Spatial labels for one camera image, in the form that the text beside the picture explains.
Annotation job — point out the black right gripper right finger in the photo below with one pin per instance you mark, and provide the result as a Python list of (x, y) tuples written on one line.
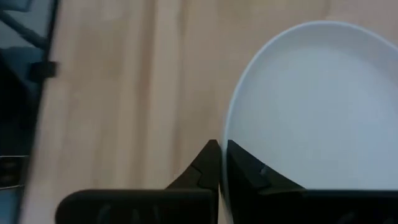
[(311, 208)]

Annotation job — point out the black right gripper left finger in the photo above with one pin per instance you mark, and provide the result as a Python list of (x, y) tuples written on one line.
[(140, 207)]

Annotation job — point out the white plastic plate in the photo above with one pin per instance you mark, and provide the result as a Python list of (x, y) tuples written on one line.
[(311, 109)]

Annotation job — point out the black table frame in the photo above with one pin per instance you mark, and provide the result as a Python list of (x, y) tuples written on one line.
[(53, 25)]

